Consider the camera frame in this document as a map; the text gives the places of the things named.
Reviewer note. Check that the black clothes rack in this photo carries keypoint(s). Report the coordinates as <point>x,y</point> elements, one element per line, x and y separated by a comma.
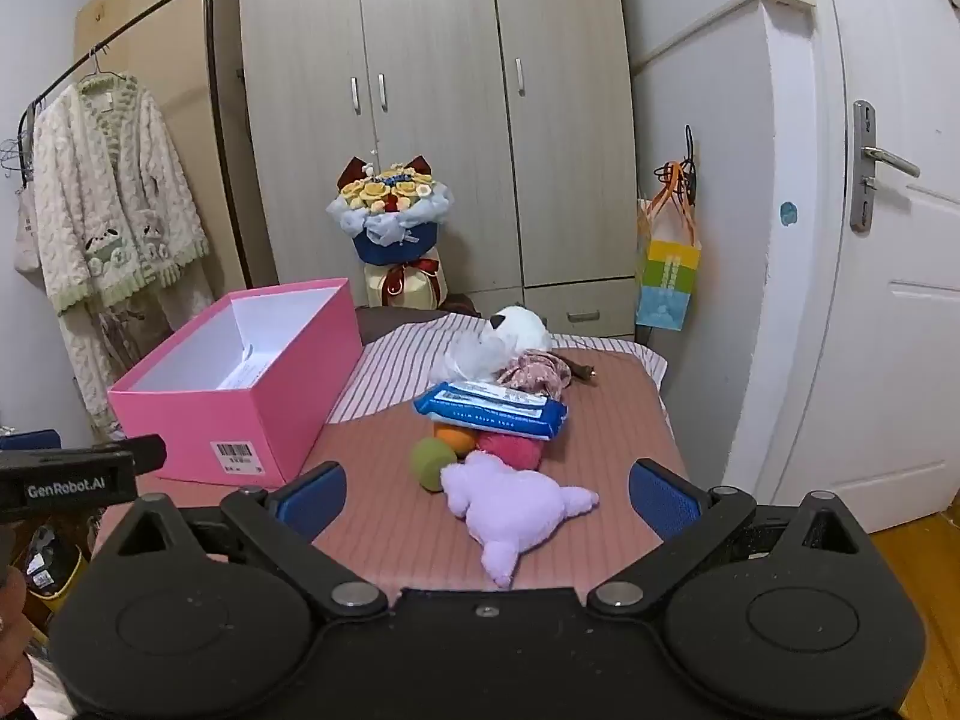
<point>212,52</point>

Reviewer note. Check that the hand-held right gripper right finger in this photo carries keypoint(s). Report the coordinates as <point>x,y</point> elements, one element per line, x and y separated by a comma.
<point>664,501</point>

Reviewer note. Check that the panda plush toy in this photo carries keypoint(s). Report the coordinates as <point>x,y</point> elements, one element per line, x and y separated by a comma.
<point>521,330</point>

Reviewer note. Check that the dark brown cushion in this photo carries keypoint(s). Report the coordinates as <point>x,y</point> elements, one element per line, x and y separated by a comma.
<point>382,319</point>

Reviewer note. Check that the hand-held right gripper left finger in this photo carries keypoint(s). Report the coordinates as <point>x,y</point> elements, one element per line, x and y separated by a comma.
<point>313,501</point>

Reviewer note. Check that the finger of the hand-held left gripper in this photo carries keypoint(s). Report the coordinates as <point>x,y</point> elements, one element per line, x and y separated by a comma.
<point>112,457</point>

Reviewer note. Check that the white tote bag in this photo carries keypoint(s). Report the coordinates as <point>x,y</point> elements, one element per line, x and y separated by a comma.
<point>26,240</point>

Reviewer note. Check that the white gauze cloth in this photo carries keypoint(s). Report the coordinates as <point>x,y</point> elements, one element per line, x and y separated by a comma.
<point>476,356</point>

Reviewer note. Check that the white striped sheet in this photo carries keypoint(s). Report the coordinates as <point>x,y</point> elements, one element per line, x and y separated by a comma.
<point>397,367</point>

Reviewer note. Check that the blue object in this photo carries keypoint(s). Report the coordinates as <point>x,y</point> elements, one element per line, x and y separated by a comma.
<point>30,440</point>

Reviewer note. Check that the pink pompom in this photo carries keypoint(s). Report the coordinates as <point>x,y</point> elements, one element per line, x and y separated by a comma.
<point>514,448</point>

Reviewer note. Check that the beige wooden wardrobe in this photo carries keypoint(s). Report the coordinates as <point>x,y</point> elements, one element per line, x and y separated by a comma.
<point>435,127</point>

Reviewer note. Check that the person's left hand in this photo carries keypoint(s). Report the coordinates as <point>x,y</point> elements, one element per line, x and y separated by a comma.
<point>11,637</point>

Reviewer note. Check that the floral cloth doll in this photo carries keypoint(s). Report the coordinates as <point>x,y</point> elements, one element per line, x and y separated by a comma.
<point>536,373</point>

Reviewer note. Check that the flower bouquet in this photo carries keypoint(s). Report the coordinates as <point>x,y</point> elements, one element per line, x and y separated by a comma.
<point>390,217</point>

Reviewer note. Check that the purple plush toy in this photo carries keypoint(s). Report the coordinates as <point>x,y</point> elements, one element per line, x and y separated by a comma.
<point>510,510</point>

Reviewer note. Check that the colourful paper gift bag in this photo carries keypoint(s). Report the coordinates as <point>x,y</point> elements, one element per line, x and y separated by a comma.
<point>667,277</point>

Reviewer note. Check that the orange egg-shaped plush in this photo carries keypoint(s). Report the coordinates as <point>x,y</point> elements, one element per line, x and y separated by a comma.
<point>452,439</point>

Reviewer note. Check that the blue wet wipes pack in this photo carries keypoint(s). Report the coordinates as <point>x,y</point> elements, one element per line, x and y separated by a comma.
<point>495,409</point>

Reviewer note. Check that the green plush ball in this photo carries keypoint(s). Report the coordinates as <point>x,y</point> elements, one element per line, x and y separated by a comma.
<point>431,465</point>

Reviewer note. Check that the blue round sticker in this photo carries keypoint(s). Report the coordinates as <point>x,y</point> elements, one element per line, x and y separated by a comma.
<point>788,214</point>

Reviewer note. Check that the cream green knit cardigan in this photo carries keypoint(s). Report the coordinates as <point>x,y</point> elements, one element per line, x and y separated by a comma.
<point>112,210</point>

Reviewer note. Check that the black wall hook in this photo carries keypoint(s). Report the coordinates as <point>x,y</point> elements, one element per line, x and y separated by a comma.
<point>688,150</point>

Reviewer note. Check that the white door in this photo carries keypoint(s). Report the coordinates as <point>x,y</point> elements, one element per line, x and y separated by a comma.
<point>885,315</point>

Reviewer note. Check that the pink cardboard box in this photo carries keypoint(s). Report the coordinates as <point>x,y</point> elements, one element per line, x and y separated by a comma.
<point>225,420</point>

